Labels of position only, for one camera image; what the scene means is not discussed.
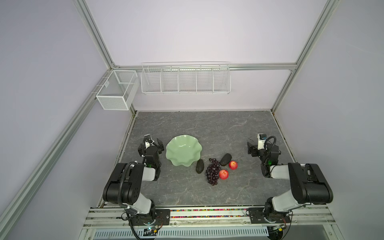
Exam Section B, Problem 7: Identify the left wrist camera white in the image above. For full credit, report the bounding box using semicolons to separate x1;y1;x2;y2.
143;134;153;150

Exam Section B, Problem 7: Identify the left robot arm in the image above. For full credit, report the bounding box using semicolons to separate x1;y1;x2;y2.
103;135;165;219

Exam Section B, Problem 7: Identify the white wire wall rack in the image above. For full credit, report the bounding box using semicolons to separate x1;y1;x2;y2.
141;62;232;95

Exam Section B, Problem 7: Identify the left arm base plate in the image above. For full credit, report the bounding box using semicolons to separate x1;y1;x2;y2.
130;209;171;226

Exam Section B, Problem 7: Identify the dark purple grape bunch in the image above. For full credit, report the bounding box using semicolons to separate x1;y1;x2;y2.
205;158;221;186

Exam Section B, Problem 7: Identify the white slotted cable duct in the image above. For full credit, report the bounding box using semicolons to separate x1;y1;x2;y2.
93;226;269;240

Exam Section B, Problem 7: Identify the white mesh box basket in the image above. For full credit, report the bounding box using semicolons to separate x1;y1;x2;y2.
96;70;140;111

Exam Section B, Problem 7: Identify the colourful bead strip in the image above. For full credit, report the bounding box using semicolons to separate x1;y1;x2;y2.
170;208;248;219

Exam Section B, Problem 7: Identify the red apple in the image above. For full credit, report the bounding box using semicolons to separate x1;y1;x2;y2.
229;161;238;170
219;170;229;180

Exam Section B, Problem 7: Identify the dark avocado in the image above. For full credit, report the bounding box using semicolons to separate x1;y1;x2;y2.
196;159;205;174
220;153;232;166

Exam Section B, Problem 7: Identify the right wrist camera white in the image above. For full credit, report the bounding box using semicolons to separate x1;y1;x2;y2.
258;134;268;150

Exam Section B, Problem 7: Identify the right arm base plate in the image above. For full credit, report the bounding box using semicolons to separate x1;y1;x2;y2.
246;207;291;224

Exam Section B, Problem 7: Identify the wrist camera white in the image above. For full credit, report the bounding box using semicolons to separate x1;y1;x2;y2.
143;134;153;150
258;134;268;150

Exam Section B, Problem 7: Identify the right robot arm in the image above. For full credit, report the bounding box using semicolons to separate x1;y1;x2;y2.
247;134;334;218

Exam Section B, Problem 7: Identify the light green wavy bowl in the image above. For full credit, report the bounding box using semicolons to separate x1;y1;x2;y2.
166;135;203;167

